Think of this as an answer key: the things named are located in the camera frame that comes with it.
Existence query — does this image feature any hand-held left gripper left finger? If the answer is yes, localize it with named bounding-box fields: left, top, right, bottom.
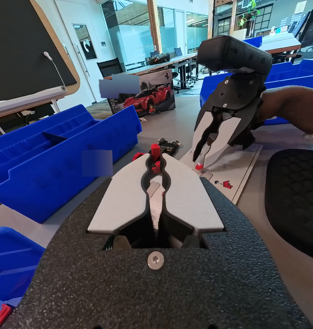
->
left=87, top=153, right=153, bottom=233

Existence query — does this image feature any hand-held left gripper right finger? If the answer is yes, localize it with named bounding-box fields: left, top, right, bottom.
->
left=160, top=153, right=225, bottom=235

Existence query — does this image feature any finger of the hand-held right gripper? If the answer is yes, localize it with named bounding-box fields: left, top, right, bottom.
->
left=192, top=111, right=214, bottom=163
left=204, top=117, right=243, bottom=168

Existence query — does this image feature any red lego sub-assembly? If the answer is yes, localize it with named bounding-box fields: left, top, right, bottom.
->
left=150, top=144, right=162, bottom=173

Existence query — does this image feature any lego instruction booklet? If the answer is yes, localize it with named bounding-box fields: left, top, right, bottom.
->
left=149, top=143, right=264, bottom=214

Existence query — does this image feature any partly built lego car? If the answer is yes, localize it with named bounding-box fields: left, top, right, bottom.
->
left=132, top=138, right=182, bottom=162

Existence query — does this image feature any lego set box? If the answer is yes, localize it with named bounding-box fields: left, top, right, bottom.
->
left=109, top=68, right=176, bottom=117

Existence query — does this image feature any long red lego piece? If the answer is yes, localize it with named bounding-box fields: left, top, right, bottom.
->
left=0, top=303, right=14, bottom=329

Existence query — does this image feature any person's right hand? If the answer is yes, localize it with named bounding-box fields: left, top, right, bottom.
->
left=257, top=86, right=311, bottom=133

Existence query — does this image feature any long wooden desk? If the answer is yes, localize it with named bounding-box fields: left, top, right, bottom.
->
left=105, top=53, right=198, bottom=80

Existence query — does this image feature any white desk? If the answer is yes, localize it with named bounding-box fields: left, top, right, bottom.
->
left=259, top=33, right=302, bottom=55

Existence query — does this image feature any green potted plant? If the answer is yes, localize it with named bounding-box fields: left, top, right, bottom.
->
left=237, top=0, right=261, bottom=27

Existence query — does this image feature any large blue storage bin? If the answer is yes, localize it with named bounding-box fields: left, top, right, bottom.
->
left=0, top=104, right=143, bottom=224

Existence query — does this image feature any black backpack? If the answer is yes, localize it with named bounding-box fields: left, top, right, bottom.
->
left=149, top=53, right=171, bottom=65

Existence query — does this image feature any white door with window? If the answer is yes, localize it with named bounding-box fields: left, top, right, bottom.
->
left=54, top=0, right=98, bottom=104

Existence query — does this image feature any white board stand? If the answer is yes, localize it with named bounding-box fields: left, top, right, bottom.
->
left=0, top=86, right=67, bottom=135

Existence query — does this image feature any white cord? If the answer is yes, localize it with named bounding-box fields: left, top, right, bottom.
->
left=43, top=51, right=67, bottom=92

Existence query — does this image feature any black board wooden frame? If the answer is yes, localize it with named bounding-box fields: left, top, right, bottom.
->
left=0, top=0, right=80, bottom=103

